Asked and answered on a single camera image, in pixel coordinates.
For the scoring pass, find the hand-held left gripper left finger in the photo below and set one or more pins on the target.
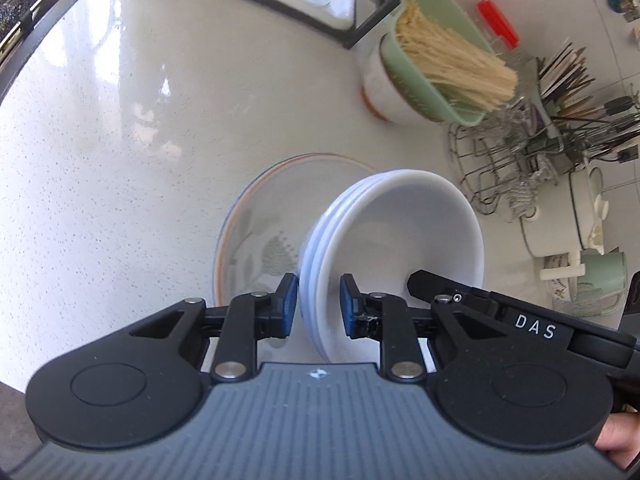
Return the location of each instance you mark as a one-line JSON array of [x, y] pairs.
[[287, 305]]

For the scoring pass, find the bundle of dry noodles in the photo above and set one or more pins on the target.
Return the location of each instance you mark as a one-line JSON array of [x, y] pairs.
[[460, 65]]

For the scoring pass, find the dark dish rack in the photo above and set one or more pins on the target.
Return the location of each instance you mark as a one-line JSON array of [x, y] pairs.
[[380, 5]]

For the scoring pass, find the white ceramic bowl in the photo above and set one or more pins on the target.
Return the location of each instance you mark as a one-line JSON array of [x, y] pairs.
[[415, 230]]

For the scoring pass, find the glass jar with red lid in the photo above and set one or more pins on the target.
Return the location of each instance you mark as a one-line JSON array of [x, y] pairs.
[[497, 22]]

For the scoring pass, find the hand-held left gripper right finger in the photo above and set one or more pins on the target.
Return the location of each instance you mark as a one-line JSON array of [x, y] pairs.
[[349, 305]]

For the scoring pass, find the white electric pot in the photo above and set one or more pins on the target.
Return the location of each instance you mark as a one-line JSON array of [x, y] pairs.
[[555, 230]]

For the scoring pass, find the blue wall valve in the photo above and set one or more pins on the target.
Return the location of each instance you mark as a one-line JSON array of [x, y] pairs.
[[620, 0]]

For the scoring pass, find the green plastic basket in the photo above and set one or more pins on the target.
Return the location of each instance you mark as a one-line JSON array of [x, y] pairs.
[[450, 110]]

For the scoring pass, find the hanging kitchen utensils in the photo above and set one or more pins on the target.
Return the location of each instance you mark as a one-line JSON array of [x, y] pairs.
[[610, 125]]

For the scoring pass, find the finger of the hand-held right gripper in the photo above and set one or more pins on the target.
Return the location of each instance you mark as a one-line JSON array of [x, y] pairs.
[[445, 285]]

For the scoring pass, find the pale green kettle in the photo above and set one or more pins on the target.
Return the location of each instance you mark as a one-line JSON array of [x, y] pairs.
[[605, 280]]

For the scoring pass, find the white plate with pink flowers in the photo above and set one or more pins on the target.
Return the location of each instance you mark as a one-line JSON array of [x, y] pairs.
[[216, 270]]

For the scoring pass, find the white bowl with orange foot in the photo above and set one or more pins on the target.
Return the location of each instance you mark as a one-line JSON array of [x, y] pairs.
[[387, 95]]

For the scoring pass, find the person's right hand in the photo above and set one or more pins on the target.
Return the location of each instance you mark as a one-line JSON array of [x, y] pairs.
[[622, 440]]

